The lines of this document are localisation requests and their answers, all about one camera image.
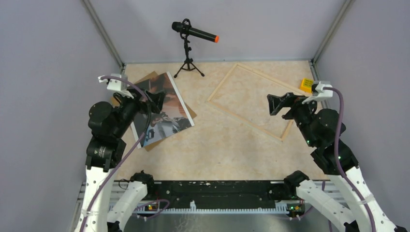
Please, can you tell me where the black microphone orange tip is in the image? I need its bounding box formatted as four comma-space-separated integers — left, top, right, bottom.
172, 22, 219, 43

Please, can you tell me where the brown cardboard backing board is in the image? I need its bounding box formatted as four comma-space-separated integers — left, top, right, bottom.
110, 71, 198, 152

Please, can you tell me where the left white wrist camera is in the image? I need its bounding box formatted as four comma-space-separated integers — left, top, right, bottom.
98, 73, 134, 99

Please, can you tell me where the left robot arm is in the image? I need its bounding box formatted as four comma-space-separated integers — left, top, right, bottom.
75, 88, 166, 232

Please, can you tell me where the black tripod mic stand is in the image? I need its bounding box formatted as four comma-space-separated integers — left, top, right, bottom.
174, 18, 205, 78

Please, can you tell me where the printed photo sheet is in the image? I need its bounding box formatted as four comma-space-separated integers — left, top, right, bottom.
129, 72, 195, 149

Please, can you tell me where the aluminium rail front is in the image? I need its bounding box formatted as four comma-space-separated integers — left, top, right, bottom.
69, 181, 372, 232

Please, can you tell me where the light wooden picture frame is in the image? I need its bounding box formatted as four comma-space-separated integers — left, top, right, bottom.
206, 61, 312, 143

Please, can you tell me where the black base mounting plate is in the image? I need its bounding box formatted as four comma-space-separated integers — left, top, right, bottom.
144, 180, 304, 209

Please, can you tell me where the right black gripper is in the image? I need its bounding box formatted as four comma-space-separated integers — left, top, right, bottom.
266, 92, 321, 146

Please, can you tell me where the yellow rectangular block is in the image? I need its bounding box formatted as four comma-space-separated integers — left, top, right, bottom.
299, 78, 314, 93

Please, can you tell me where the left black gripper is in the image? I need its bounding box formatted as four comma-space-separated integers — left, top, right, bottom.
113, 86, 167, 137

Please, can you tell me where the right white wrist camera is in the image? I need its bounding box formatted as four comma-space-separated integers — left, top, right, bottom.
302, 81, 333, 104

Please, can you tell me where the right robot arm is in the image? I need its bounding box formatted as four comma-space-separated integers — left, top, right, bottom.
267, 92, 406, 232

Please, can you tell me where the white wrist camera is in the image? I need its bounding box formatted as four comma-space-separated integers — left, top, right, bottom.
98, 73, 134, 99
302, 81, 333, 104

